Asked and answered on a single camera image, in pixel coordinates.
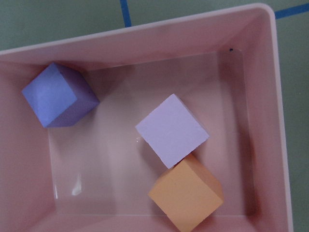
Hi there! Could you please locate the pink foam block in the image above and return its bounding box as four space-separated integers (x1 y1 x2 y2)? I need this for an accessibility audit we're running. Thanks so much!
136 94 210 169

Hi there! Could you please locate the orange foam block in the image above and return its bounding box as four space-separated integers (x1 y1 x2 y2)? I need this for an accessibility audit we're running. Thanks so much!
148 154 224 232

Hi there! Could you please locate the purple foam block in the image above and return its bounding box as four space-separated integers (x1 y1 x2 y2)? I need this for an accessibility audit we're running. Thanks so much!
22 62 99 128

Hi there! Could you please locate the pink plastic bin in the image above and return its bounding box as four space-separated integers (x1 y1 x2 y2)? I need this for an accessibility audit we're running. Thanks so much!
0 3 293 232

